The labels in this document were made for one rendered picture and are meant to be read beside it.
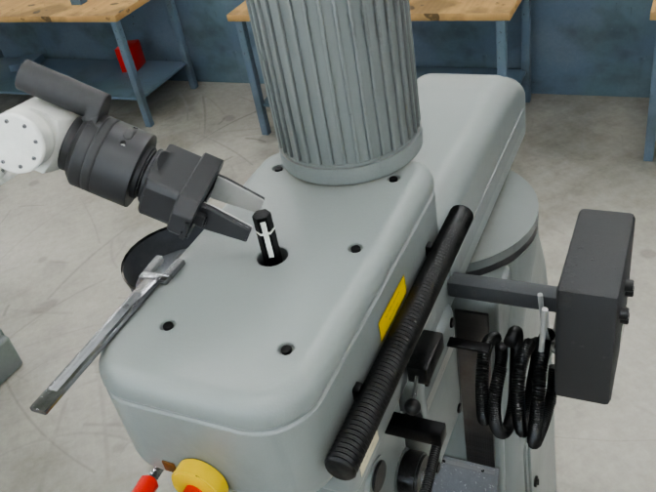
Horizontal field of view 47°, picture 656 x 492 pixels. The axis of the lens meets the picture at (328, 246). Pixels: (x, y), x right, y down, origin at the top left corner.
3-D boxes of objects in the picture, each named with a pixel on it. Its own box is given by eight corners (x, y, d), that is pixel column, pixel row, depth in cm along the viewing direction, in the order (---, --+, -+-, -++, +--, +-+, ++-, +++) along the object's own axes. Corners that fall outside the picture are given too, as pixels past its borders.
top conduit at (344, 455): (357, 485, 75) (352, 464, 72) (319, 475, 76) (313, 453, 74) (474, 225, 106) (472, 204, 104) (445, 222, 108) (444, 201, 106)
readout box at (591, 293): (617, 409, 108) (629, 300, 96) (553, 396, 112) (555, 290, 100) (633, 317, 122) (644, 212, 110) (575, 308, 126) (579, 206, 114)
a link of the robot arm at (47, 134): (76, 210, 80) (-25, 169, 79) (110, 179, 90) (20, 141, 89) (104, 115, 76) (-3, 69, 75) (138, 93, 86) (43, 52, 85)
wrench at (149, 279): (54, 418, 72) (51, 412, 72) (23, 410, 74) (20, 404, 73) (185, 264, 89) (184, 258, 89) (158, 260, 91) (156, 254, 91)
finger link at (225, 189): (265, 197, 87) (215, 176, 86) (257, 217, 89) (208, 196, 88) (268, 189, 88) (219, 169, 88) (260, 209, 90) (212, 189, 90)
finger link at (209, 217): (246, 242, 85) (194, 221, 84) (254, 222, 83) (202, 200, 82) (242, 251, 84) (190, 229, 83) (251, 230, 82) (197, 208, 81)
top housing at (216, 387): (319, 525, 76) (290, 423, 67) (117, 464, 87) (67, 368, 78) (449, 249, 109) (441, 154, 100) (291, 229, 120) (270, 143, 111)
